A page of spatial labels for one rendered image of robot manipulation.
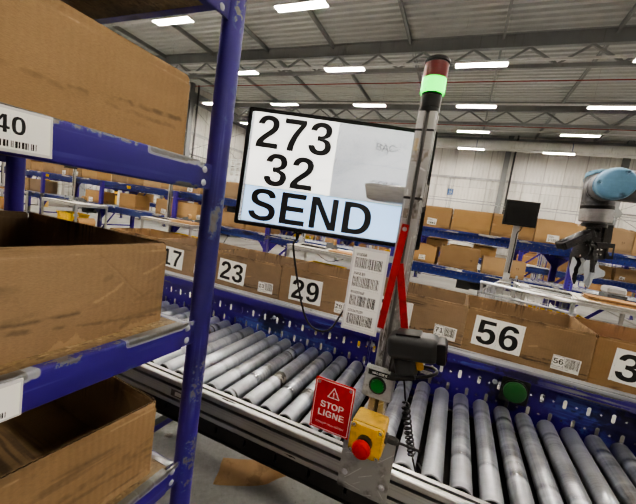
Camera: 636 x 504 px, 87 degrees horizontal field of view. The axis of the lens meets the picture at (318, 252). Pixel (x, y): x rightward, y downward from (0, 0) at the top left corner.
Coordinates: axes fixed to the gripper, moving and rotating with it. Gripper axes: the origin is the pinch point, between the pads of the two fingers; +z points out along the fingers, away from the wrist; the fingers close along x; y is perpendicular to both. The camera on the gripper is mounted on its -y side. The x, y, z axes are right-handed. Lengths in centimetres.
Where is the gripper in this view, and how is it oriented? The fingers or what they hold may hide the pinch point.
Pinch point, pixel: (578, 281)
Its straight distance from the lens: 144.3
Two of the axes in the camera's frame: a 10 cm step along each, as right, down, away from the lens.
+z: -0.6, 9.9, 1.2
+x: 0.0, -1.2, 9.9
